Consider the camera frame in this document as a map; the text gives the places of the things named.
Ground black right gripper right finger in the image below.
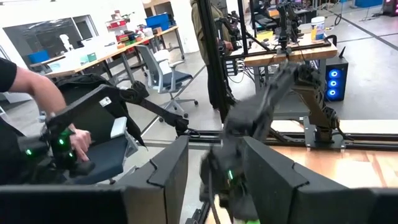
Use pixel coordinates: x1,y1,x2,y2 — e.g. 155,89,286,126
243,136,398,224

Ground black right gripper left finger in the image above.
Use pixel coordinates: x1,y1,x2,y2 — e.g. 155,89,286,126
0,135,190,224

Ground chair with blue seat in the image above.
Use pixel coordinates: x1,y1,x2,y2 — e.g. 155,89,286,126
73,116,140,185

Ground person's hand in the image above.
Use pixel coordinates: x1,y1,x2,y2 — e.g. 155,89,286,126
69,128,93,163

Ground grey white office chair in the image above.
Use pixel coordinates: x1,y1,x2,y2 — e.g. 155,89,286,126
135,44,200,123

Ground computer tower blue lights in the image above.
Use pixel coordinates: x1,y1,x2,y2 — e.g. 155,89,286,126
324,46,349,103

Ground wooden station table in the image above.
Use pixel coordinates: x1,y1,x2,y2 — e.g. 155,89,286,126
243,30,339,94

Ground long wooden workbench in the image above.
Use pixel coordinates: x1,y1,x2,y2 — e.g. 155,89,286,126
30,25,186,85

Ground person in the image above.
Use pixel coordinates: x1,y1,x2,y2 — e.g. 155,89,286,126
190,0,234,110
0,57,93,185

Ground blue storage bin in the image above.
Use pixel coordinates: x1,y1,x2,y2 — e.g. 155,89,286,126
27,50,51,65
144,12,172,30

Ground Lysol wipes canister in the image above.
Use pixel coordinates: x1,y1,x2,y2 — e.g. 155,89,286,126
310,16,326,44

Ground dark glass window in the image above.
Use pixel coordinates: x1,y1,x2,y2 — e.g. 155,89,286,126
2,14,100,67

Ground computer tower pink lights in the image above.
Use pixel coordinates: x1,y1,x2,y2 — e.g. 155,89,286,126
383,0,398,17

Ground black frame post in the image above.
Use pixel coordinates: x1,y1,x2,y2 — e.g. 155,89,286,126
197,0,238,123

